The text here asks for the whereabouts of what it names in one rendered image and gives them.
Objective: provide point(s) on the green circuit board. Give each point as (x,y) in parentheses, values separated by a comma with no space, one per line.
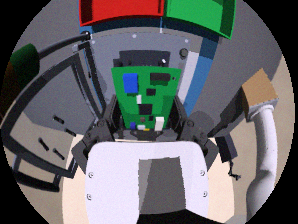
(145,95)

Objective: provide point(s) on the red open-top bin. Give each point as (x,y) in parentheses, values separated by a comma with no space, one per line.
(110,10)

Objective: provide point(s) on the green bin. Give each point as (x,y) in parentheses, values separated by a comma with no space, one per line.
(218,14)

